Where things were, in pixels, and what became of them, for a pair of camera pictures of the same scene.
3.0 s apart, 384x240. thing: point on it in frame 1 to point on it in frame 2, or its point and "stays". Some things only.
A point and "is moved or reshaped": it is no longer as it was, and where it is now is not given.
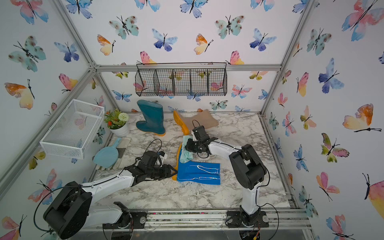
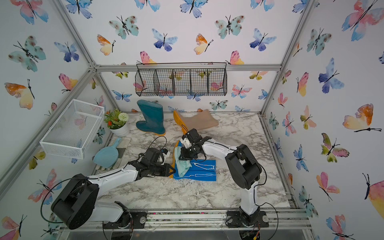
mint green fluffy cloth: x=186 y=154 is moved or reshaped
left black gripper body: x=158 y=172 stays
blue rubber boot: x=198 y=172 is moved or reshaped
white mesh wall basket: x=71 y=132 stays
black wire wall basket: x=181 y=79 stays
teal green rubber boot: x=154 y=114 stays
